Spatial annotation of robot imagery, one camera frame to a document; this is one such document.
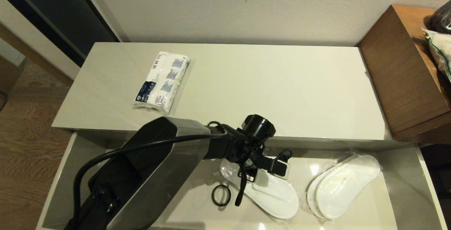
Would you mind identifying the glossy white drawer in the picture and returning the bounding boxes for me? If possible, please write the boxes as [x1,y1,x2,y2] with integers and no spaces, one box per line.
[35,131,448,230]

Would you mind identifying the brown box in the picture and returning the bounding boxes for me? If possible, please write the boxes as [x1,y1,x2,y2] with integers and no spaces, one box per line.
[0,57,22,97]

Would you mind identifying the white disposable slipper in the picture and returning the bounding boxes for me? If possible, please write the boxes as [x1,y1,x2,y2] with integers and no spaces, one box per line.
[219,158,300,220]
[307,174,323,220]
[315,154,382,220]

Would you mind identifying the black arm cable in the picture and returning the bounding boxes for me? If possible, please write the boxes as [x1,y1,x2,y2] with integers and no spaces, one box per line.
[72,121,229,230]

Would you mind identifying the white bag green edge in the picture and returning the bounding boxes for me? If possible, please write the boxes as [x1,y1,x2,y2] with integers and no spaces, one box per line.
[422,29,451,84]

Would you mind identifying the glossy white cabinet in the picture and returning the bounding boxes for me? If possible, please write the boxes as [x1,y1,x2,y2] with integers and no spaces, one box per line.
[52,42,399,151]

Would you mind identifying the black ring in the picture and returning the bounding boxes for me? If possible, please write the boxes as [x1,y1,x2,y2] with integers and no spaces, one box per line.
[211,184,232,207]

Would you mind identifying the dark plastic bag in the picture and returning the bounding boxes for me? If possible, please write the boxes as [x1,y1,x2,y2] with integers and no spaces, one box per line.
[429,0,451,35]

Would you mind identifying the white tissue pack blue print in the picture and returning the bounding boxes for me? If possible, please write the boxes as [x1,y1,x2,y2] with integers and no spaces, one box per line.
[133,51,191,117]

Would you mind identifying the white door frame strip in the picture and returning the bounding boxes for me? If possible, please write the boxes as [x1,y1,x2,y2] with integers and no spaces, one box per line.
[74,0,129,43]

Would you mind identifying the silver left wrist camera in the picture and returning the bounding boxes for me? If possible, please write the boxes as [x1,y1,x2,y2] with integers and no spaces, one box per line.
[271,160,291,180]

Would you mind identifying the brown wooden side table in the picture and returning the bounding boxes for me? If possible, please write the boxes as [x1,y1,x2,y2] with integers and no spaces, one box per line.
[356,5,451,145]

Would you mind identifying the dark door panel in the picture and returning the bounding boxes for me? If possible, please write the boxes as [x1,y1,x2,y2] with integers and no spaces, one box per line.
[0,0,120,68]

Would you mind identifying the brown wooden baseboard strip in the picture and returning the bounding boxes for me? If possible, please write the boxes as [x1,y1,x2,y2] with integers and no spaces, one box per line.
[0,24,73,88]

